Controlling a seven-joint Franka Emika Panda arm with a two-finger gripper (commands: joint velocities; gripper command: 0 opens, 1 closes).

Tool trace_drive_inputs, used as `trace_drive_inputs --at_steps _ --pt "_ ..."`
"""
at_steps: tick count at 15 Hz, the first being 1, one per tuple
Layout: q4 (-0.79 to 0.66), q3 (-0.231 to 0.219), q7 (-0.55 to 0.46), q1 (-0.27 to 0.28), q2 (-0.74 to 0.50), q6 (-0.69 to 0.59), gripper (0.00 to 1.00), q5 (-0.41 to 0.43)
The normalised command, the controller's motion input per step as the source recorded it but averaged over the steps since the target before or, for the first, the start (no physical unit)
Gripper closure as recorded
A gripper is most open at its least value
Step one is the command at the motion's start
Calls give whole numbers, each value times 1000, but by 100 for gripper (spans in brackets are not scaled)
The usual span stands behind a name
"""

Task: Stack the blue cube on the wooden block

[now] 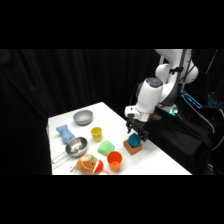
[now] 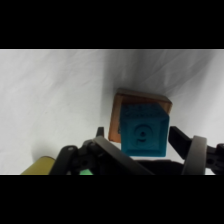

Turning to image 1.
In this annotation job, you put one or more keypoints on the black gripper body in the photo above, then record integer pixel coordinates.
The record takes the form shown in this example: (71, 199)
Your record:
(137, 124)

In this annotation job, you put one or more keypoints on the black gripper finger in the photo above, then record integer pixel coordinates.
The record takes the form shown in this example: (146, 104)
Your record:
(129, 127)
(144, 136)

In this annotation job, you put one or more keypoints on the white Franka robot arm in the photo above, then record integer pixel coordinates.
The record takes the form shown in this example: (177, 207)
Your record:
(148, 96)

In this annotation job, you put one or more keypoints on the wooden block with dark patch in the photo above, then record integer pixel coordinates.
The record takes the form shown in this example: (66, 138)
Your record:
(132, 148)

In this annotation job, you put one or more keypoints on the tan wrist attachment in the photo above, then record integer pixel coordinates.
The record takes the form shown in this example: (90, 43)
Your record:
(155, 116)

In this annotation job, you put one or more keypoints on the green cup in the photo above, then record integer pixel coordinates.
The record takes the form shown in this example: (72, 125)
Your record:
(106, 148)

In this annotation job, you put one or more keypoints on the black draped robot stand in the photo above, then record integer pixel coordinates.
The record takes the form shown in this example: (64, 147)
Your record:
(176, 140)

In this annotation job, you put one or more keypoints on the yellow cup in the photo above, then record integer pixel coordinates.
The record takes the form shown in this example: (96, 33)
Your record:
(96, 134)

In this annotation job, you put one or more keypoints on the orange cup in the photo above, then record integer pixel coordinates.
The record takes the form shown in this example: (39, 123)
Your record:
(114, 161)

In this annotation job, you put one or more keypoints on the small green light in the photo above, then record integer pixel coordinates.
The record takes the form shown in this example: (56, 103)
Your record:
(172, 111)

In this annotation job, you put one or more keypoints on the grey bowl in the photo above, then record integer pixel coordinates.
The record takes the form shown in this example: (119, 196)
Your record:
(82, 117)

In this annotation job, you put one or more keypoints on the orange and red plush toy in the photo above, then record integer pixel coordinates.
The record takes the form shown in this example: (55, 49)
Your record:
(87, 164)

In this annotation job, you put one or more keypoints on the blue lit device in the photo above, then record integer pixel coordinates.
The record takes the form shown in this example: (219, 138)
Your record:
(191, 98)

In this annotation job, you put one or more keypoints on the light blue plush toy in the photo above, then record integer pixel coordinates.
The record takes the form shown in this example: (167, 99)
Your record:
(65, 133)

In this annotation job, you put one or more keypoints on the blue lit keyboard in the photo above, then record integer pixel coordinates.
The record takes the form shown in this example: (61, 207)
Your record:
(216, 100)

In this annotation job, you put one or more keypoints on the black curtain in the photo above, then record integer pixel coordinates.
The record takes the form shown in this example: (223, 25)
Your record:
(40, 83)

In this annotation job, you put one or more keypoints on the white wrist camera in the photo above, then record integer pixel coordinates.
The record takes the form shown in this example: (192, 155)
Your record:
(130, 111)

